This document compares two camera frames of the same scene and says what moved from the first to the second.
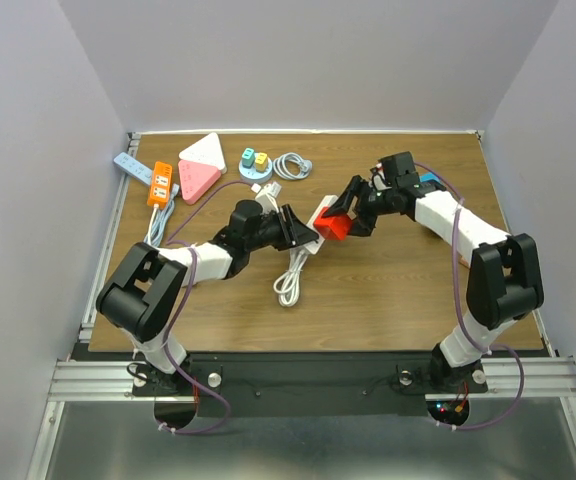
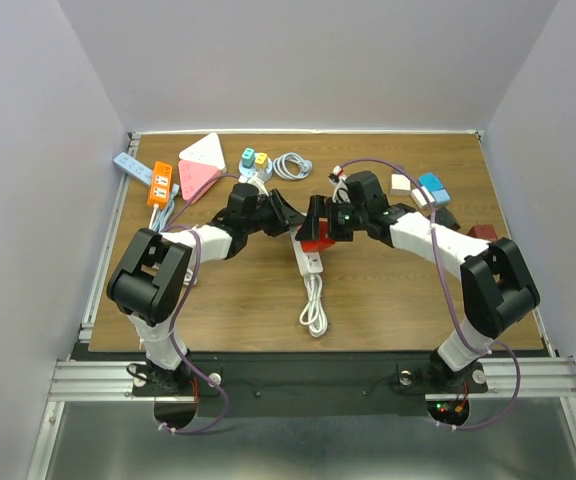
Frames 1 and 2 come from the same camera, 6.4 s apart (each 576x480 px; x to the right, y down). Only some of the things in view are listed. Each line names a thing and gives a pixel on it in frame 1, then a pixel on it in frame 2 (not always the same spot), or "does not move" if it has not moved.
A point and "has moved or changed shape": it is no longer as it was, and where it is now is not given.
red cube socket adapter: x=335 y=227 has moved or changed shape
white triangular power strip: x=206 y=150 does not move
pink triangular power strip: x=196 y=180 does not move
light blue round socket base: x=251 y=175 does not move
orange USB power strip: x=160 y=189 does not move
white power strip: x=326 y=202 has moved or changed shape
